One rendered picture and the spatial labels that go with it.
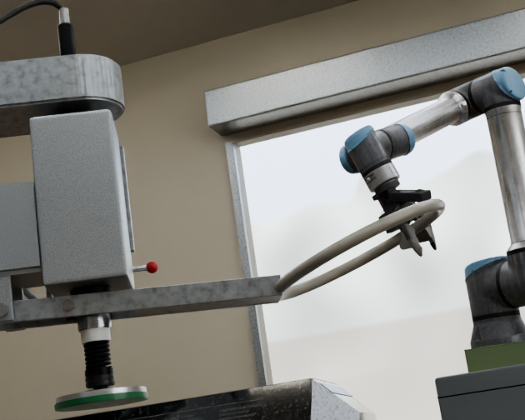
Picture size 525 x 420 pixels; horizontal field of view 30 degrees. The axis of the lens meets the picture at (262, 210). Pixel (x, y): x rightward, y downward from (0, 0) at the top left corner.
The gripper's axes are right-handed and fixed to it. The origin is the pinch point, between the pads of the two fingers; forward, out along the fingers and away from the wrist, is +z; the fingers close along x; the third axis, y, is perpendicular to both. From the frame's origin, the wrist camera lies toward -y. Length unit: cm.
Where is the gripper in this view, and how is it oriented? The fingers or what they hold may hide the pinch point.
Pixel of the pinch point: (427, 247)
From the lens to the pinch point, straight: 259.7
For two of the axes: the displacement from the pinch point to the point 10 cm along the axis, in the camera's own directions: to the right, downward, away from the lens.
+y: -5.0, 4.4, 7.5
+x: -7.4, 2.5, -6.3
